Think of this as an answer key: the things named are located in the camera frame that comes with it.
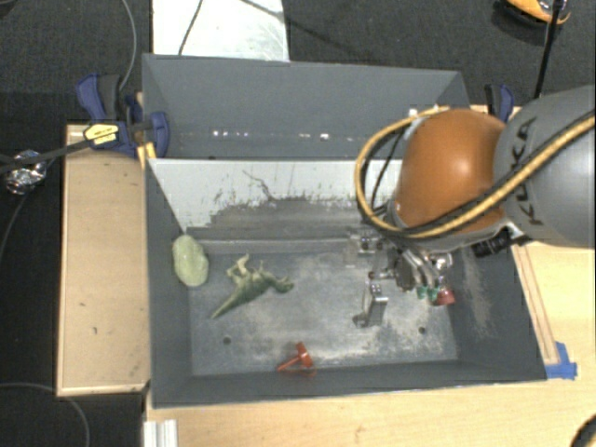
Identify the green toy dinosaur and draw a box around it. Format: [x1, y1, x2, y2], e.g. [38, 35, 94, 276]
[210, 252, 296, 320]

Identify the pale green lump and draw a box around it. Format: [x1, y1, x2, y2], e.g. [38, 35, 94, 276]
[171, 234, 210, 289]

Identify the black cylinder on white bracket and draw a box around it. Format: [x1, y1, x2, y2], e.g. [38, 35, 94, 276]
[471, 228, 516, 258]

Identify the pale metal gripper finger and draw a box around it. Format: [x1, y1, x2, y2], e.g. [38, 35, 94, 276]
[343, 232, 386, 264]
[351, 281, 390, 329]

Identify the red plastic spinning top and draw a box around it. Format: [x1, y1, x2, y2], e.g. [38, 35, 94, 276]
[276, 341, 318, 377]

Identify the grey metal bin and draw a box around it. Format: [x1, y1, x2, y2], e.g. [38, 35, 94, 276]
[141, 52, 549, 409]

